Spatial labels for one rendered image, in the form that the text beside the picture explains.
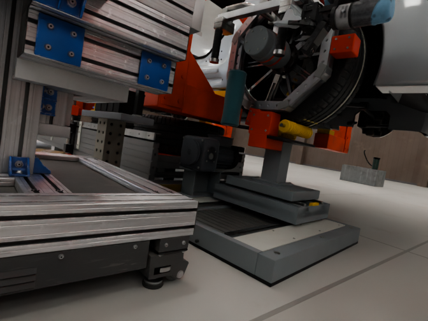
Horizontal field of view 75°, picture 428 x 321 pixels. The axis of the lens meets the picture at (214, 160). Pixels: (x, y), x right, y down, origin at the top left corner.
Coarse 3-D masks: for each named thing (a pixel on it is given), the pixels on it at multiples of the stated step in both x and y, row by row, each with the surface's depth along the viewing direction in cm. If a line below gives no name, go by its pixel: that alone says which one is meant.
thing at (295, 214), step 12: (216, 192) 153; (228, 192) 147; (240, 192) 142; (252, 192) 143; (240, 204) 142; (252, 204) 137; (264, 204) 132; (276, 204) 128; (288, 204) 124; (300, 204) 127; (312, 204) 131; (324, 204) 141; (276, 216) 127; (288, 216) 123; (300, 216) 123; (312, 216) 132; (324, 216) 144
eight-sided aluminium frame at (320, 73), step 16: (256, 16) 140; (240, 32) 146; (336, 32) 116; (240, 48) 151; (320, 48) 116; (240, 64) 151; (320, 64) 116; (304, 80) 120; (320, 80) 120; (288, 96) 125; (304, 96) 124; (288, 112) 131
